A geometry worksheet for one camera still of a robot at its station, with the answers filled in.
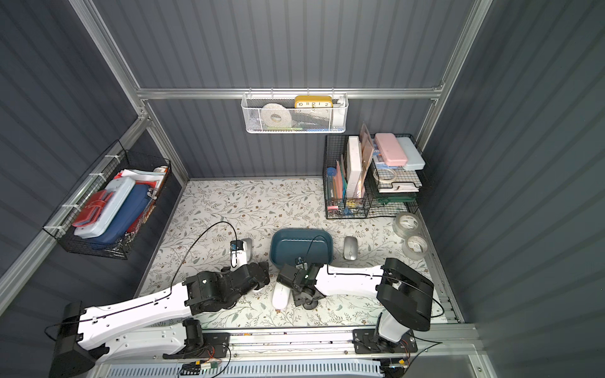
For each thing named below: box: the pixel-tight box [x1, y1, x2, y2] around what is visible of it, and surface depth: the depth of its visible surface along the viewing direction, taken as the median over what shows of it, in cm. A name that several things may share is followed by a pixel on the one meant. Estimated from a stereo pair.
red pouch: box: [71, 189, 114, 228], surface depth 64 cm
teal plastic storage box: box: [269, 228, 335, 267], surface depth 97 cm
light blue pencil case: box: [397, 137, 426, 171], surface depth 99 cm
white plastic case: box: [74, 176, 136, 239], surface depth 67 cm
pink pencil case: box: [374, 133, 408, 167], surface depth 99 cm
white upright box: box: [345, 135, 364, 199], surface depth 97 cm
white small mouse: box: [272, 281, 291, 310], surface depth 83 cm
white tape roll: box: [260, 103, 292, 129], surface depth 86 cm
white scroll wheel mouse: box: [343, 236, 358, 261], surface depth 98 cm
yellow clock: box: [293, 95, 334, 109], surface depth 90 cm
